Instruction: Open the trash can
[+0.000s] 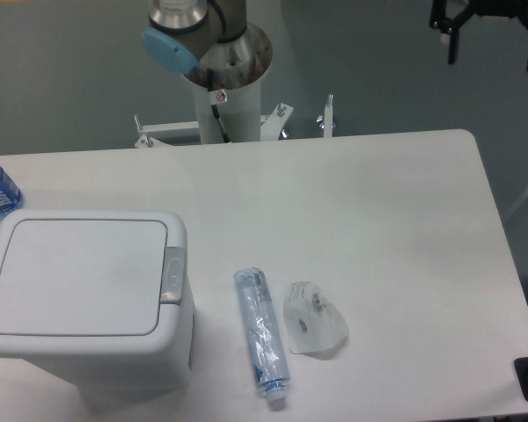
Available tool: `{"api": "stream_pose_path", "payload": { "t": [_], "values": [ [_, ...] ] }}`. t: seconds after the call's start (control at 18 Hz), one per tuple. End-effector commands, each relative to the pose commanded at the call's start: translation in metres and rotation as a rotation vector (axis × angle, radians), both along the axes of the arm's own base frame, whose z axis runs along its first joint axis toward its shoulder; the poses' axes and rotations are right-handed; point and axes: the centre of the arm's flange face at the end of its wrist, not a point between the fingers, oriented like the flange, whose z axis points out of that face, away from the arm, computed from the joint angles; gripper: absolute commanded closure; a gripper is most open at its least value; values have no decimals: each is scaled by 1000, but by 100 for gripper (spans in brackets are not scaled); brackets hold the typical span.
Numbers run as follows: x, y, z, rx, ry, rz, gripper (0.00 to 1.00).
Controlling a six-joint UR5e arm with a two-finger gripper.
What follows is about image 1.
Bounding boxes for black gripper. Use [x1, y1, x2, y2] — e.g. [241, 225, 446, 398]
[429, 0, 528, 72]

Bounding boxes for white push-lid trash can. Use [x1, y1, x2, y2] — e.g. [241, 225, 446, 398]
[0, 209, 195, 399]

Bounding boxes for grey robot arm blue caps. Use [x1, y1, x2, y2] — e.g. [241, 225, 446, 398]
[142, 1, 528, 75]

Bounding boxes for clear plastic packaging piece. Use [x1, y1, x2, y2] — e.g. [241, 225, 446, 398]
[282, 281, 349, 360]

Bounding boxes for crushed clear plastic bottle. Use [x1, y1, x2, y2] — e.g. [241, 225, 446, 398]
[233, 267, 290, 407]

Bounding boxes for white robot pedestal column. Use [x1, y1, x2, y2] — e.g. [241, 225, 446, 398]
[183, 22, 275, 145]

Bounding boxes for black cable on pedestal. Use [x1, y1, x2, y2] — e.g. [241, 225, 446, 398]
[206, 68, 231, 144]

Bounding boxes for white pedestal base frame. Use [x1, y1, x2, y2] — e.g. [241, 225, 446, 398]
[134, 94, 336, 149]

